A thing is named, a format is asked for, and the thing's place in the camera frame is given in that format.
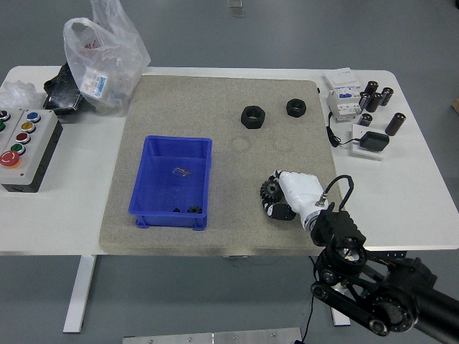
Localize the black power adapter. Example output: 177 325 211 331
359 131 391 151

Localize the silver metal plate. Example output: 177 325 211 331
121 328 302 344

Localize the large black hex nut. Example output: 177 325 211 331
240 105 266 130

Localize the grey-brown mat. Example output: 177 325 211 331
98 75 338 257

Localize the white table leg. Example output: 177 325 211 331
62 254 97 333
321 256 351 327

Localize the black flat case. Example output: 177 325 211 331
42 62 87 116

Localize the white circuit breaker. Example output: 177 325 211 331
326 85 362 123

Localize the blue plastic box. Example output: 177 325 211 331
128 135 213 230

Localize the black adapter cord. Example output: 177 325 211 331
326 113 363 148

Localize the floor outlet cover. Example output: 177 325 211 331
227 0 247 18

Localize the white square block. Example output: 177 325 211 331
349 123 390 161

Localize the white switch panel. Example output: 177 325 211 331
324 67 361 90

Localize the crumpled clear plastic wrap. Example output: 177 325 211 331
0 80 46 110

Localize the translucent plastic bag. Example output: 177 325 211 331
63 0 151 118

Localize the large black gear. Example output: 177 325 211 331
259 178 285 202

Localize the grey five-button control box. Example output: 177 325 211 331
0 109 65 194

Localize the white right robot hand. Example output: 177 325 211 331
261 169 330 221

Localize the black hanging cable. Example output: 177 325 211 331
299 256 320 344

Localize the white blue-labelled small box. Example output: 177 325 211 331
81 67 109 97

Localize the small black hex nut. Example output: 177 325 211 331
285 97 308 118

